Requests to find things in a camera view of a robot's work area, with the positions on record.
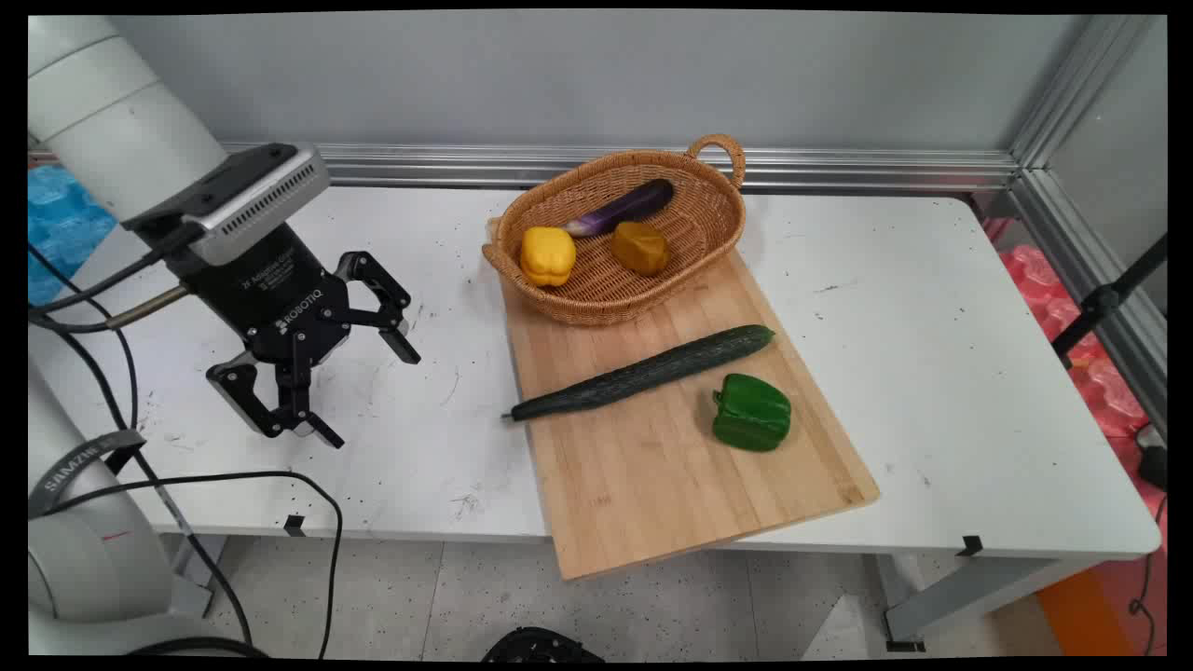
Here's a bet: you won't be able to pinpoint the horizontal aluminium frame rail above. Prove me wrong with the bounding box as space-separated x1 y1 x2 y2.
28 142 1022 195

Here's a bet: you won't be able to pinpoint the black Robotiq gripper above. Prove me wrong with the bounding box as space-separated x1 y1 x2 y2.
168 224 422 450

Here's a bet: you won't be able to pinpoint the sloping aluminium frame rail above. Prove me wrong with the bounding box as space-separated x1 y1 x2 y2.
1007 168 1168 439

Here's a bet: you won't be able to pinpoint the black tripod pole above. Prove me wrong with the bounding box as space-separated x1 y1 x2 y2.
1051 233 1168 370

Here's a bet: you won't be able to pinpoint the small black device with cable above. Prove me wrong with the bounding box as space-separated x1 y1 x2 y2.
1128 424 1168 646

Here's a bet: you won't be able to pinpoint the long dark green cucumber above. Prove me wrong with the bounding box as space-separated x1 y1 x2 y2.
503 324 776 423

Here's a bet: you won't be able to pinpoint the pink plastic bags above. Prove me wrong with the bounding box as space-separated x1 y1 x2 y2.
999 244 1153 439

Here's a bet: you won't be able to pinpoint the woven wicker basket with handles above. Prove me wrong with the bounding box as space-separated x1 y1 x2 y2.
482 134 748 327

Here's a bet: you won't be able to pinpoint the light wooden cutting board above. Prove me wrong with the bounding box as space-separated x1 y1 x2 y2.
487 216 881 582

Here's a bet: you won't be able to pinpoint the purple toy eggplant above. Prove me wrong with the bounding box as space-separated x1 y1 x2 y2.
562 179 675 239

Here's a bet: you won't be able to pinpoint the grey metal table leg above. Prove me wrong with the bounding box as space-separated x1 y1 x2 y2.
876 555 1103 653

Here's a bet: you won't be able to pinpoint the grey velcro cable strap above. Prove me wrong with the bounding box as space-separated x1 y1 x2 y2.
28 430 147 519

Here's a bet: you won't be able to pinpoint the green toy bell pepper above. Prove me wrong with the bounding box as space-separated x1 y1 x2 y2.
711 373 793 454

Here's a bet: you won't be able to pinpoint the blue plastic bags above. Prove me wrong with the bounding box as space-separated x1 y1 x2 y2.
28 166 118 307

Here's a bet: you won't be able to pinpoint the vertical aluminium frame post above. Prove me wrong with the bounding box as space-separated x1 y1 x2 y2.
1011 14 1145 173

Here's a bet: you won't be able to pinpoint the braided grey gripper cable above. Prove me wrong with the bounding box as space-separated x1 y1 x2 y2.
28 284 193 335

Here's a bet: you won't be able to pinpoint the thin black looping cable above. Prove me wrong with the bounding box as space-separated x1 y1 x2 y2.
42 471 345 661

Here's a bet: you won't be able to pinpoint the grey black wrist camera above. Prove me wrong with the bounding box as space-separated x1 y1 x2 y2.
121 143 332 267

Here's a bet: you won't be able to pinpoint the yellow toy bell pepper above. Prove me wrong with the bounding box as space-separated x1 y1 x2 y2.
519 226 578 288

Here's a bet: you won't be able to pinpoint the thick black camera cable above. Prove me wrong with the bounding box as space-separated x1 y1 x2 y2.
28 224 201 318

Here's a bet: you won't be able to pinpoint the thin black cable along arm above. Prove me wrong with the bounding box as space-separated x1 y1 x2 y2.
28 242 254 646

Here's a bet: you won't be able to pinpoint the black round object on floor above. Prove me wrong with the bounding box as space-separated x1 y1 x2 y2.
482 626 607 663

